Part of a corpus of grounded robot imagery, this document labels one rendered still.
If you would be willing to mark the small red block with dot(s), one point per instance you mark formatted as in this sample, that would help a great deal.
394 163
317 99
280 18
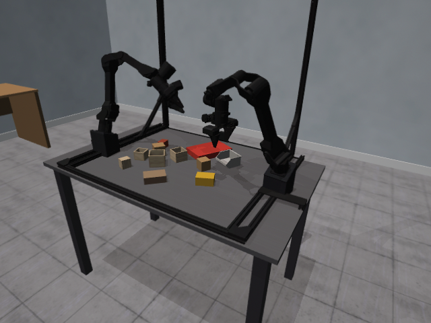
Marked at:
165 141

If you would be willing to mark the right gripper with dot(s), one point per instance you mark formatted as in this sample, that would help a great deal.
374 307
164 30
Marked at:
172 94

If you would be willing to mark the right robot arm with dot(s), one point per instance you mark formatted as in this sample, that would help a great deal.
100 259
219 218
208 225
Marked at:
110 63

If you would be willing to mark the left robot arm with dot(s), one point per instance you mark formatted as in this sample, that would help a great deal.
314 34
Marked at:
257 95

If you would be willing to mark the yellow block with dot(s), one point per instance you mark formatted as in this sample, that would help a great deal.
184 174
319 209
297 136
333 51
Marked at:
204 179

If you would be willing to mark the flat red board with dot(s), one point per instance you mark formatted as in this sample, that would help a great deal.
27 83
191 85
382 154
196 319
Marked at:
206 149

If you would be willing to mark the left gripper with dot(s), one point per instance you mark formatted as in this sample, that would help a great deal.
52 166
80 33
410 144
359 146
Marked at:
221 119

